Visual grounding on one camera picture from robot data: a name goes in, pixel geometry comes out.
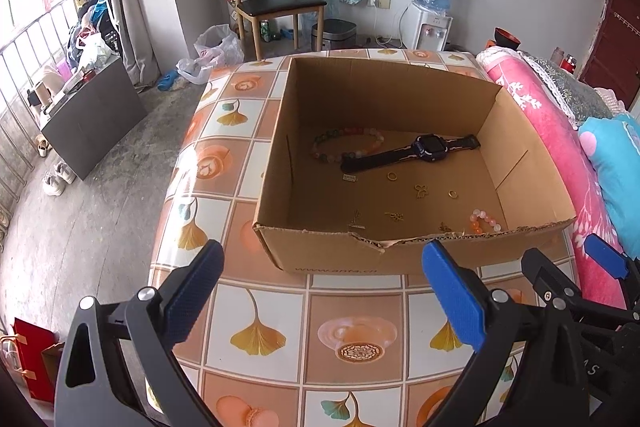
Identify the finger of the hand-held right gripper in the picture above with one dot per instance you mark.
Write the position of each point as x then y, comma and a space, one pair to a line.
605, 257
547, 277

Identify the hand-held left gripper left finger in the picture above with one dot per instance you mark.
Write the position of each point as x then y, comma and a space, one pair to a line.
192, 297

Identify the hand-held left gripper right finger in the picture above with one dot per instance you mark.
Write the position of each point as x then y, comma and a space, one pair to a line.
452, 297

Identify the gold butterfly charm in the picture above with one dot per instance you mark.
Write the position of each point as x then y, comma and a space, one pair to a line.
444, 227

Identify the gold openwork pendant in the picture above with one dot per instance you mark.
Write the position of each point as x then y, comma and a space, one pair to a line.
419, 193

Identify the brown cardboard box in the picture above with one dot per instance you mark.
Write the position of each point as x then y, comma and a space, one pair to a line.
320, 252

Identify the pink and black smartwatch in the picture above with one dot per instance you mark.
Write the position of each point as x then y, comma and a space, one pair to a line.
425, 143

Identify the ginkgo print tablecloth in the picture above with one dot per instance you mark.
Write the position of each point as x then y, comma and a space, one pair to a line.
280, 307

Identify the blue pillow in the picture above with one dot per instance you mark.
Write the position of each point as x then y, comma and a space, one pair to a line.
620, 167

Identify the gold tassel charm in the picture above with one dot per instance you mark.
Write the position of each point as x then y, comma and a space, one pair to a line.
356, 223

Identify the brown paper bag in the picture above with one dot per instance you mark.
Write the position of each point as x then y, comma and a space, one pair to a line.
52, 359

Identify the pink floral blanket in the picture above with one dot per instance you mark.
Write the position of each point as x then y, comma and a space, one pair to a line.
540, 117

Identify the grey patterned pillow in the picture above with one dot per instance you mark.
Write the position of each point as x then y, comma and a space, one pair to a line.
575, 92

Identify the red gift bag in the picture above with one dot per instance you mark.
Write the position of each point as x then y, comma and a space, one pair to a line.
32, 357

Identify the white sneaker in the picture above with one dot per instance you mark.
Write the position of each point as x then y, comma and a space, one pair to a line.
52, 184
65, 172

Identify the red jar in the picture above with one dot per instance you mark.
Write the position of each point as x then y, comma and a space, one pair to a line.
568, 64

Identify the grey cabinet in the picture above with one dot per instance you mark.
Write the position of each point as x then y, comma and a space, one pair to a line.
95, 122

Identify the dark red door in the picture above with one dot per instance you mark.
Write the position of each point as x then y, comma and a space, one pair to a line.
620, 47

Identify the beige shoes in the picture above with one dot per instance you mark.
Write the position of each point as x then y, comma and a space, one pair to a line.
44, 146

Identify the blue slipper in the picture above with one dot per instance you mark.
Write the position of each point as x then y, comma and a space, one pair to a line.
287, 34
167, 81

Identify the metal hook rack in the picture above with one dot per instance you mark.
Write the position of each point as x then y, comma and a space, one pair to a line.
625, 21

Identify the dark red bowl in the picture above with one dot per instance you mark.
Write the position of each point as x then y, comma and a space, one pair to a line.
506, 39

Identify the white plastic bag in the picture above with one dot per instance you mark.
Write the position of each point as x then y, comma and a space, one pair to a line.
215, 47

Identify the white water dispenser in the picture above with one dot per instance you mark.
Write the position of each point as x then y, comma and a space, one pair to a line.
425, 29

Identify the green can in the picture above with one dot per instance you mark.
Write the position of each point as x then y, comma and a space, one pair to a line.
265, 31

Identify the metal window railing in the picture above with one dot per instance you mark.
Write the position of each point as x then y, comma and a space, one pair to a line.
20, 72

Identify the grey trash bin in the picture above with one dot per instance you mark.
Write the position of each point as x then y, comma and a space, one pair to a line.
335, 34

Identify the pile of clothes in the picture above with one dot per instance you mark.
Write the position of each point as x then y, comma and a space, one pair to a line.
92, 27

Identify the wooden chair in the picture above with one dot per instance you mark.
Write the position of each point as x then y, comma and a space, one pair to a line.
280, 4

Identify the clear water jug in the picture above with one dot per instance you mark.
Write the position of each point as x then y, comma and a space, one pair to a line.
330, 4

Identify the wall power socket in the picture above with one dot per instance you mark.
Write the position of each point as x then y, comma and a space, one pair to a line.
381, 3

